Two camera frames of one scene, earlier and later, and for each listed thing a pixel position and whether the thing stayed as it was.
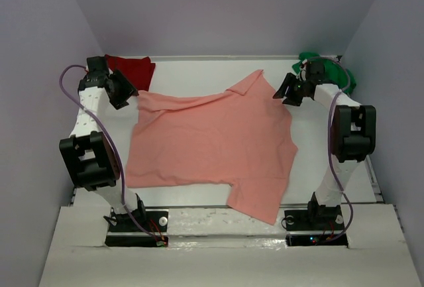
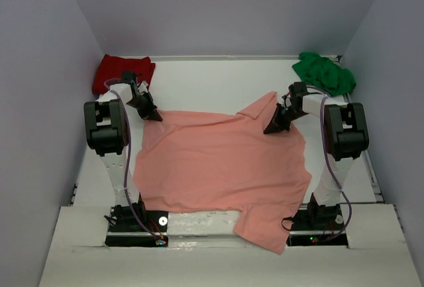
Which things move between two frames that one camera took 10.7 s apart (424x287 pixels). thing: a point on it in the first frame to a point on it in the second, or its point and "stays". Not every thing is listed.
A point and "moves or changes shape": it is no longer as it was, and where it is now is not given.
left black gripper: x=116 y=87 to x=144 y=107
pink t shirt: x=222 y=137 moves or changes shape
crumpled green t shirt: x=334 y=73 stays
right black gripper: x=295 y=88 to x=282 y=116
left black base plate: x=124 y=230 stays
